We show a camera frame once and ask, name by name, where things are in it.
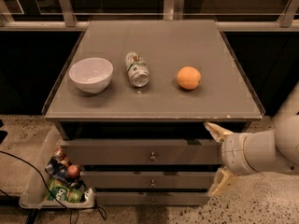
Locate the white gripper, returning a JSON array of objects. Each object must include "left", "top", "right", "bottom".
[{"left": 204, "top": 122, "right": 256, "bottom": 197}]

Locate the grey top drawer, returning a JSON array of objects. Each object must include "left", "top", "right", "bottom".
[{"left": 60, "top": 139, "right": 221, "bottom": 165}]

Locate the grey drawer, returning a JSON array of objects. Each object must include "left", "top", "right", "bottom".
[
  {"left": 95, "top": 192, "right": 209, "bottom": 206},
  {"left": 81, "top": 171, "right": 215, "bottom": 189},
  {"left": 60, "top": 139, "right": 221, "bottom": 165}
]

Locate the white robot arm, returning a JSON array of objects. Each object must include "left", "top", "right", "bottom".
[{"left": 204, "top": 82, "right": 299, "bottom": 197}]

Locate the grey drawer cabinet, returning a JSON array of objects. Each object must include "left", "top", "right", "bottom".
[{"left": 45, "top": 21, "right": 263, "bottom": 194}]

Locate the grey bottom drawer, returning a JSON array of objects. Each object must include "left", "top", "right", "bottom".
[{"left": 95, "top": 192, "right": 209, "bottom": 206}]

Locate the grey middle drawer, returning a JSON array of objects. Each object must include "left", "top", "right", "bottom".
[{"left": 81, "top": 171, "right": 215, "bottom": 189}]

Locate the orange fruit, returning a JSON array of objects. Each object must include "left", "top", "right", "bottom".
[{"left": 177, "top": 66, "right": 201, "bottom": 91}]

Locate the green white soda can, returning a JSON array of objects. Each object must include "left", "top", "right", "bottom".
[{"left": 124, "top": 51, "right": 150, "bottom": 88}]

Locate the red apple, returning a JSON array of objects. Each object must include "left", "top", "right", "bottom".
[{"left": 67, "top": 164, "right": 80, "bottom": 178}]

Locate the white bowl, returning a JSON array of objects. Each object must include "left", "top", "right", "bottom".
[{"left": 68, "top": 58, "right": 113, "bottom": 93}]

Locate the metal window railing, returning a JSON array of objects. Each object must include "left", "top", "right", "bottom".
[{"left": 1, "top": 0, "right": 299, "bottom": 32}]

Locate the clear plastic bin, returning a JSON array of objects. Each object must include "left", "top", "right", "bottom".
[{"left": 19, "top": 130, "right": 94, "bottom": 209}]

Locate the green snack bag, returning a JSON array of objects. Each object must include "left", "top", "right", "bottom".
[{"left": 46, "top": 179, "right": 83, "bottom": 203}]

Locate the blue snack packet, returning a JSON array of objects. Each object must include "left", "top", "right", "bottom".
[{"left": 45, "top": 158, "right": 70, "bottom": 181}]

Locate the black cable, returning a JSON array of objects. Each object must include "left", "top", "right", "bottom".
[{"left": 0, "top": 150, "right": 108, "bottom": 224}]

